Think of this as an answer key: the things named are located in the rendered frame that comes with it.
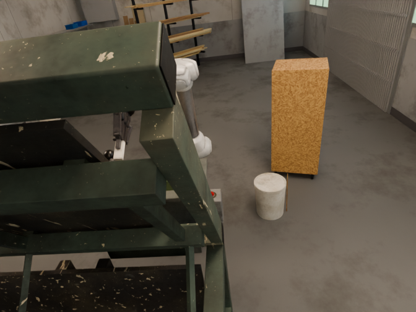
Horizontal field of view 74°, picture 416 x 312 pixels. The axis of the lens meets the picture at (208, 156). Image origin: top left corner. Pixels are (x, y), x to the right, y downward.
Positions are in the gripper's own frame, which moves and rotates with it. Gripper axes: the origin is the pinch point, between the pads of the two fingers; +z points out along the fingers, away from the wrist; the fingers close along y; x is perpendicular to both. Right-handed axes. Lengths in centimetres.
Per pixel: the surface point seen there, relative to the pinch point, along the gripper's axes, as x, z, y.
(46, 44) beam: -10, 8, -51
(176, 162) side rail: -27.7, 21.5, -31.9
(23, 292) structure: 55, 42, 41
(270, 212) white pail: -69, -21, 184
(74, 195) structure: -6.5, 26.2, -30.1
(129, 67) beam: -25, 15, -51
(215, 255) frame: -25, 28, 72
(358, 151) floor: -195, -108, 251
